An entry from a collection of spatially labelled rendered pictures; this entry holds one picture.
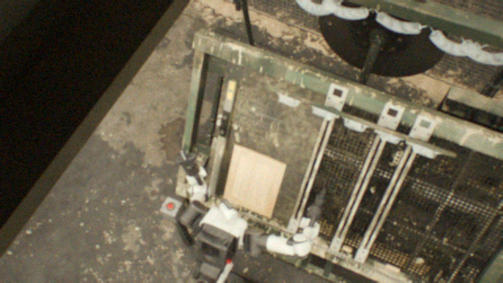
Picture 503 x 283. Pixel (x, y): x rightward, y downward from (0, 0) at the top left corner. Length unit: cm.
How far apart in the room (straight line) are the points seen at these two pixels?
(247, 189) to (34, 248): 219
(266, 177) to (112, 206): 185
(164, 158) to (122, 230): 79
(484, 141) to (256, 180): 146
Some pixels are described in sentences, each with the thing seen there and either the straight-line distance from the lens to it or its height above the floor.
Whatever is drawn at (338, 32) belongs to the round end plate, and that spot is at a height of 175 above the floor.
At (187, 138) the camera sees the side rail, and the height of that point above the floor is 126.
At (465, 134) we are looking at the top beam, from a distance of 277.
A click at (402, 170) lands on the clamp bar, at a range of 296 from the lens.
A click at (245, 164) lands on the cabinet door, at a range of 329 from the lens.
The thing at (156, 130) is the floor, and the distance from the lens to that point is 489.
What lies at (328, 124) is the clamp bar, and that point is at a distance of 290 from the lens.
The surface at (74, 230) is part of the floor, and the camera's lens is 470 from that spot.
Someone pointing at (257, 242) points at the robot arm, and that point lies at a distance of 295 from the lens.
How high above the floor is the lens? 420
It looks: 63 degrees down
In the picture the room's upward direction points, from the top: 3 degrees counter-clockwise
